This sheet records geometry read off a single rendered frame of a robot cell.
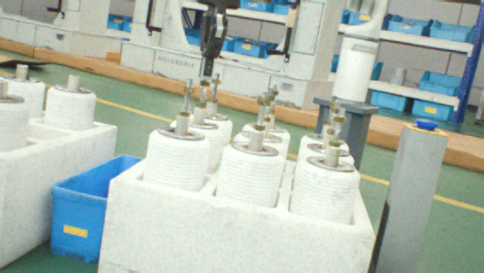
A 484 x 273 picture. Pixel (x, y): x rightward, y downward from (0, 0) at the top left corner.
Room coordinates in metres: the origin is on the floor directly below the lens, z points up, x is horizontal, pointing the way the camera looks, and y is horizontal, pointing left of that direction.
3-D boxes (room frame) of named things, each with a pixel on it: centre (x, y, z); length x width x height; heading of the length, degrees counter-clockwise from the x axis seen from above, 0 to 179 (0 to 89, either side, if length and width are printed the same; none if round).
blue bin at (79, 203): (0.96, 0.24, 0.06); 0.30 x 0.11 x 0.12; 172
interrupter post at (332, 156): (0.77, -0.13, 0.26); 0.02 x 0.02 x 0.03
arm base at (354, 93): (1.41, -0.25, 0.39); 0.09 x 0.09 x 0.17; 63
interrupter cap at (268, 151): (0.78, -0.01, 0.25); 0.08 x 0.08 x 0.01
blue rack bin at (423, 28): (5.67, -1.49, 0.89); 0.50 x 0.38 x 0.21; 151
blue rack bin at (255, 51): (6.49, 0.11, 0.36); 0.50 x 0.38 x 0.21; 153
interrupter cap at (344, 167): (0.77, -0.13, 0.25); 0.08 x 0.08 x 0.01
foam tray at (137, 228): (0.90, -0.02, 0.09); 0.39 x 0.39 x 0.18; 85
